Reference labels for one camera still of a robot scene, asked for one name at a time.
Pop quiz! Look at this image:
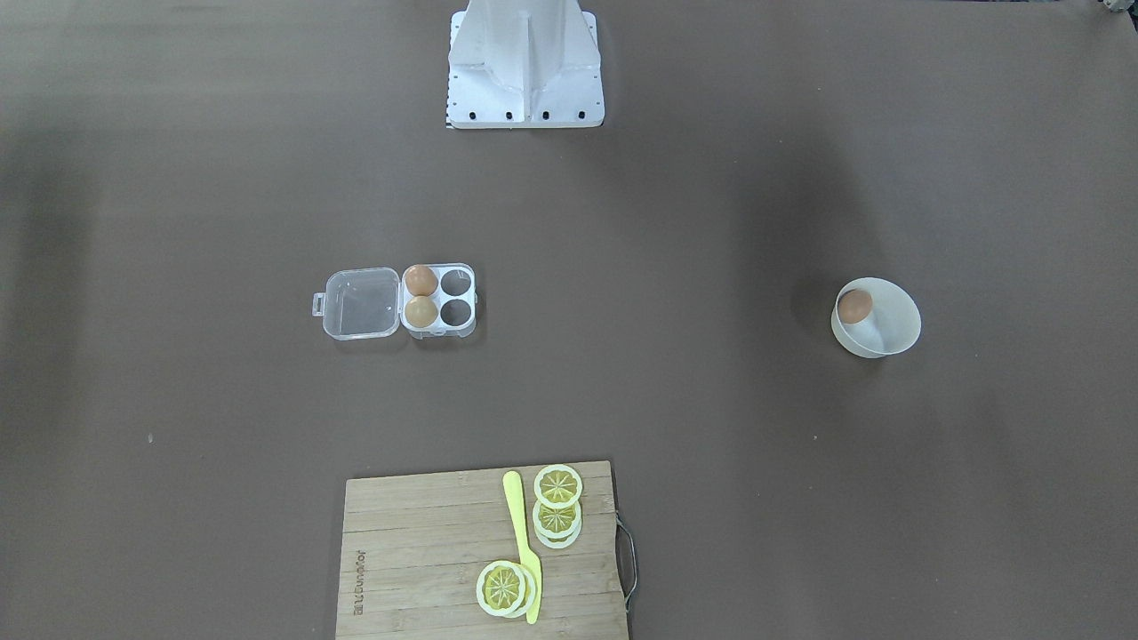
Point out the brown egg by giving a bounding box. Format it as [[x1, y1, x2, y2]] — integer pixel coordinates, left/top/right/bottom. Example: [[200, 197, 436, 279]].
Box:
[[836, 289, 874, 325], [403, 295, 439, 329], [403, 264, 439, 297]]

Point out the white bowl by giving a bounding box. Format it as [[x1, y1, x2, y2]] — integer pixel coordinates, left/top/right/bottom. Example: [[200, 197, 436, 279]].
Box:
[[830, 278, 923, 359]]

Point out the clear plastic egg box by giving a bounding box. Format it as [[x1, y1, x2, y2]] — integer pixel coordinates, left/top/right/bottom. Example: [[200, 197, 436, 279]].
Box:
[[310, 263, 478, 340]]

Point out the lemon slice near knife tip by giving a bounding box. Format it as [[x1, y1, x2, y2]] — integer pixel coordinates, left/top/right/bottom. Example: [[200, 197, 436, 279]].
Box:
[[533, 463, 584, 509]]

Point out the yellow plastic knife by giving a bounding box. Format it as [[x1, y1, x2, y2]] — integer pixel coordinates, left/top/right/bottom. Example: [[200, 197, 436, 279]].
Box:
[[501, 470, 543, 625]]

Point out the lemon slice pair middle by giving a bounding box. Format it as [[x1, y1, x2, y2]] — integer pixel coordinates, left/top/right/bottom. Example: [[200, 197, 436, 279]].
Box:
[[531, 501, 582, 549]]

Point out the white central mounting column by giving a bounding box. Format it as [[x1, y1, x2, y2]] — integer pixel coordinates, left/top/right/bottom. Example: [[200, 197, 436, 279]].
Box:
[[445, 1, 605, 130]]

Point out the bamboo cutting board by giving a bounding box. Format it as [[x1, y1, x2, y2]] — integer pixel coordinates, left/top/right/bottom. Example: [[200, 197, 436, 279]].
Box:
[[336, 460, 630, 639]]

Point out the lemon slice at handle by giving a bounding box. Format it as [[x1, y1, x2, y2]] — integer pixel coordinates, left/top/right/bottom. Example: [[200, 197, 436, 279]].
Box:
[[475, 560, 538, 620]]

